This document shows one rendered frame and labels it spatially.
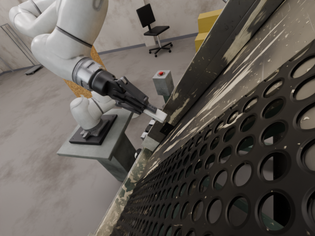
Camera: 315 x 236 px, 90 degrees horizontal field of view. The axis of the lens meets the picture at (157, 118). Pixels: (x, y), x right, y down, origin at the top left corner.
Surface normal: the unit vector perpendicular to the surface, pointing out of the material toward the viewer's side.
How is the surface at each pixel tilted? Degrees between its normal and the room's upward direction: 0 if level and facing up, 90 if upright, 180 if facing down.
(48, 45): 48
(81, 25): 87
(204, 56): 90
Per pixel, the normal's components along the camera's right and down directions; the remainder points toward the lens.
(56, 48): -0.04, 0.16
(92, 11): 0.67, 0.46
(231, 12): -0.41, 0.71
